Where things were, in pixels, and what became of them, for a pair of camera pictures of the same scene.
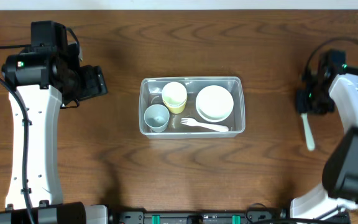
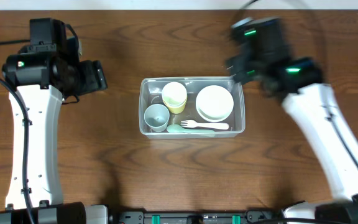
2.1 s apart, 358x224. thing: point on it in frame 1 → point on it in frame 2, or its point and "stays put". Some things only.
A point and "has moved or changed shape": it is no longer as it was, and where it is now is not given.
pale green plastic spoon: x=308 y=133 has moved or changed shape
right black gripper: x=309 y=106 → x=239 y=69
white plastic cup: x=174 y=94 stays put
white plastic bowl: x=214 y=103 stays put
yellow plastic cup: x=176 y=109 stays put
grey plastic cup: x=156 y=116 stays put
